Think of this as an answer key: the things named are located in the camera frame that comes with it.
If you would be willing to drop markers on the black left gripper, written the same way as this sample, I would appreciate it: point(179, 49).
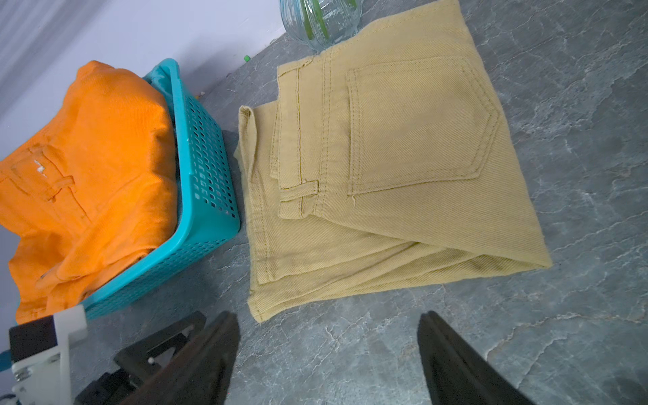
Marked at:
point(140, 361)

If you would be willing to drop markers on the orange pants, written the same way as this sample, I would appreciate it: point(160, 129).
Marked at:
point(92, 193)

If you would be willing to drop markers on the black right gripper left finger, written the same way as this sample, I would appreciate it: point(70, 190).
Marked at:
point(201, 373)

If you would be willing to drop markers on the khaki pants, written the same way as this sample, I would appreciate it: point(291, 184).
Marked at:
point(385, 163)

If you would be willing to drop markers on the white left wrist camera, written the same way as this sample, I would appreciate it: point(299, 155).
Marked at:
point(40, 357)

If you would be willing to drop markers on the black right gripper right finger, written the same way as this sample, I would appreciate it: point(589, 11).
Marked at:
point(455, 373)

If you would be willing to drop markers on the glass flower vase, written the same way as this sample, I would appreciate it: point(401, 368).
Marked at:
point(320, 24)

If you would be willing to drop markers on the teal plastic basket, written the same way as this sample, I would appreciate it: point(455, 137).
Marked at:
point(207, 210)

